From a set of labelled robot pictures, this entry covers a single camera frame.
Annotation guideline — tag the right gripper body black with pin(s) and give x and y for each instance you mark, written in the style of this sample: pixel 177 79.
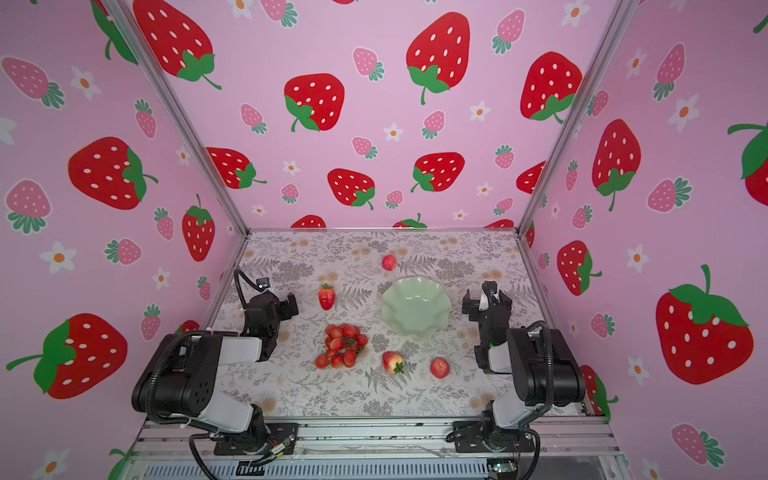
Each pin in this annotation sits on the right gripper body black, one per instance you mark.
pixel 486 306

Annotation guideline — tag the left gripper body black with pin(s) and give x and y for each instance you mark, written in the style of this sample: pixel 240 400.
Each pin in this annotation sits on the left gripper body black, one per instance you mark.
pixel 282 306

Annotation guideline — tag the fake red strawberry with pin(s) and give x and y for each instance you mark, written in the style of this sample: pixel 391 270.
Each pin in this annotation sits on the fake red strawberry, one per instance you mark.
pixel 326 297

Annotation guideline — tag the yellow red apple with leaf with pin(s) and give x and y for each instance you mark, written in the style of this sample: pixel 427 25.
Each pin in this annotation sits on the yellow red apple with leaf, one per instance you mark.
pixel 393 362

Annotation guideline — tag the small red apple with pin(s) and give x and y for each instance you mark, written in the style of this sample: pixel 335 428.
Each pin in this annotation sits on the small red apple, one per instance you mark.
pixel 389 263

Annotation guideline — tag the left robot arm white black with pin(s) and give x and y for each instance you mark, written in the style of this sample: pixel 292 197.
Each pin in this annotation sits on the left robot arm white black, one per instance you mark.
pixel 178 386

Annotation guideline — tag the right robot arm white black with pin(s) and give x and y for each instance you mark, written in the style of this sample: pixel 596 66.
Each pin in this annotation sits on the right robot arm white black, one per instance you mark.
pixel 536 358

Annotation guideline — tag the light green scalloped fruit bowl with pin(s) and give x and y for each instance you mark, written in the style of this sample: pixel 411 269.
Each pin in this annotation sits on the light green scalloped fruit bowl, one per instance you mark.
pixel 416 306

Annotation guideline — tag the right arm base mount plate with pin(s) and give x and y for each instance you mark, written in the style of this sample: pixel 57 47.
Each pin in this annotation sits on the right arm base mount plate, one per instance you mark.
pixel 476 437

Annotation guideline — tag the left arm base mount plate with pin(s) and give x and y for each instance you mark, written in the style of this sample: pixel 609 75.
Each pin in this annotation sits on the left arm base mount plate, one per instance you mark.
pixel 260 440

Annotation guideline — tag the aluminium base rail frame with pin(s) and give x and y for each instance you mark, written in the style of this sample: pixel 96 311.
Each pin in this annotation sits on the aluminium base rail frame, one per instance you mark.
pixel 385 448

